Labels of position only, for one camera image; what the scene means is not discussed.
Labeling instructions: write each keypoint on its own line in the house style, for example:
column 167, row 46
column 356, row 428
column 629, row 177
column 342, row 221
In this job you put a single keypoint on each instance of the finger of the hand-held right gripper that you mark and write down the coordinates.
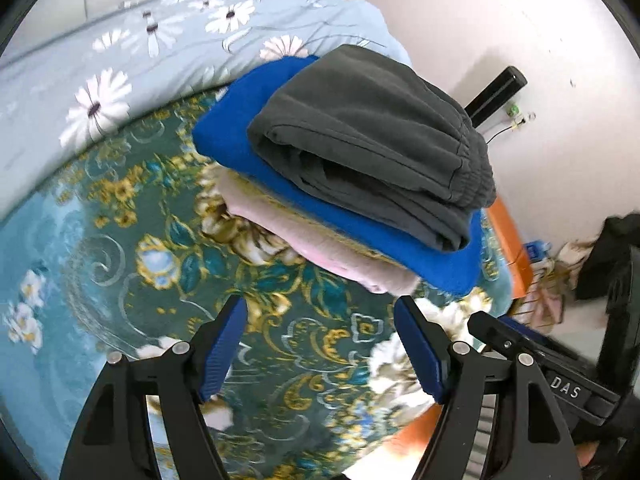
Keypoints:
column 500, row 335

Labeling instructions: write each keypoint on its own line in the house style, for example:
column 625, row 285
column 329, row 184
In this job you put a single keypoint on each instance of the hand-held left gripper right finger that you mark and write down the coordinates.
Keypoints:
column 420, row 350

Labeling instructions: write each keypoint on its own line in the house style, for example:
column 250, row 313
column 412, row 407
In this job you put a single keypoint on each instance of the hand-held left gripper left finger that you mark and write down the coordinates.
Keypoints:
column 225, row 345

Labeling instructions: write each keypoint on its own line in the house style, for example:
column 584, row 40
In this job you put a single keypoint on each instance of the dark grey pants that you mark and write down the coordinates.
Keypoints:
column 360, row 125

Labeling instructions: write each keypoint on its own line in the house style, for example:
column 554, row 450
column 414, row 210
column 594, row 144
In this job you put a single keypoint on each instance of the pink and white cloth pile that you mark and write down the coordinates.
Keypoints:
column 555, row 290

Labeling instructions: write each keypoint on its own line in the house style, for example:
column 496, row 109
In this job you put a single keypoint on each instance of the small blue box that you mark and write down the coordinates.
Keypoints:
column 536, row 250

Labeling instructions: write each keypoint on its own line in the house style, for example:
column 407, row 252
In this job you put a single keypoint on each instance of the pink folded garment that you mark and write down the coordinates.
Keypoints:
column 310, row 247

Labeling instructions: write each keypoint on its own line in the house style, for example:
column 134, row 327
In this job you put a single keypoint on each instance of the yellow folded garment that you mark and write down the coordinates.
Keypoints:
column 340, row 236

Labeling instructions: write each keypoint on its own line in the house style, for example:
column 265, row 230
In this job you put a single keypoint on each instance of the black bag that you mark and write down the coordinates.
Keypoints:
column 612, row 237

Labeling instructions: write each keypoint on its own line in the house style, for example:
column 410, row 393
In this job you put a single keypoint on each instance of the teal floral blanket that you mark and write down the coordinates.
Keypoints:
column 150, row 210

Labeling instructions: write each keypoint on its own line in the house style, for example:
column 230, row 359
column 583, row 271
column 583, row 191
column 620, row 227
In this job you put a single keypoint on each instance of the blue folded garment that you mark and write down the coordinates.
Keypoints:
column 235, row 125

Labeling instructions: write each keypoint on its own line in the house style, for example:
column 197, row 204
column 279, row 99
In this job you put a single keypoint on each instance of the black pole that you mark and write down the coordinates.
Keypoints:
column 500, row 87

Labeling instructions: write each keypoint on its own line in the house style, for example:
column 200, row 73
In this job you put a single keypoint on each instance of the light blue daisy duvet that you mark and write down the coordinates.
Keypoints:
column 100, row 50

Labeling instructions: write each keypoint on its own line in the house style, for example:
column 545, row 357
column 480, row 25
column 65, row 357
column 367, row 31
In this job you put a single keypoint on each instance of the orange wooden bed frame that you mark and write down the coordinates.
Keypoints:
column 505, row 240

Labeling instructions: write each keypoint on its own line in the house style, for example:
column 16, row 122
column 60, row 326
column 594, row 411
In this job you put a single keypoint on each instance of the wall socket with green plug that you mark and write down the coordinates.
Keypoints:
column 513, row 110

